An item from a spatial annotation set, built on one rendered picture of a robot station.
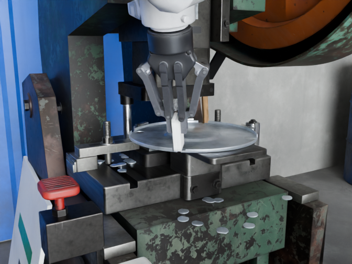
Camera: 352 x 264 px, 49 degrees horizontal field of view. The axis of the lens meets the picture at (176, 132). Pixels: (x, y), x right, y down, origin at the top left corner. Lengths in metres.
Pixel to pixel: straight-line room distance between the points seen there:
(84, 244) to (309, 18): 0.75
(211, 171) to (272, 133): 2.02
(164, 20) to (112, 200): 0.38
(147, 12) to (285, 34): 0.57
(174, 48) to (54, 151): 0.60
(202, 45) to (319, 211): 0.47
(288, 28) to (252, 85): 1.58
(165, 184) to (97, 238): 0.22
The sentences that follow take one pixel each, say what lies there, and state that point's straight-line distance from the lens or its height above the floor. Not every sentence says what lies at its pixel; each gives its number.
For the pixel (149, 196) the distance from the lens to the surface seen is 0.84.
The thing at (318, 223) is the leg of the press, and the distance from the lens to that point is 0.98.
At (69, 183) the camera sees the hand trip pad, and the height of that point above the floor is 0.76.
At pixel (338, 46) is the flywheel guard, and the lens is 1.04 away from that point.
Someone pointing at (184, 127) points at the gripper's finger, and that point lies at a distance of 0.72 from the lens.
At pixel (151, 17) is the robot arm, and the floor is 1.02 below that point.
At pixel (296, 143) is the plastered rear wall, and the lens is 3.06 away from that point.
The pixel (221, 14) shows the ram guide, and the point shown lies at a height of 1.05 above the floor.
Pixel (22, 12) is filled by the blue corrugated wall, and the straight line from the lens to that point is 2.00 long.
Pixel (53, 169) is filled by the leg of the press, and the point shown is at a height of 0.64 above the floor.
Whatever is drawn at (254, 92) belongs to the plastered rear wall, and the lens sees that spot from 2.69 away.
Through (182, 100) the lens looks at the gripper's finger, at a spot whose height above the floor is 0.89.
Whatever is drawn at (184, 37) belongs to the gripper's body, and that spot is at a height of 0.99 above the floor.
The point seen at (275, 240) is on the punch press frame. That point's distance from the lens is 0.99.
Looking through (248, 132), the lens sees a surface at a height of 0.78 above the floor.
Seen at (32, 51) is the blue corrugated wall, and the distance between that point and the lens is 2.00.
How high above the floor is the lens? 0.98
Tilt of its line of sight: 13 degrees down
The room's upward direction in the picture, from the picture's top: straight up
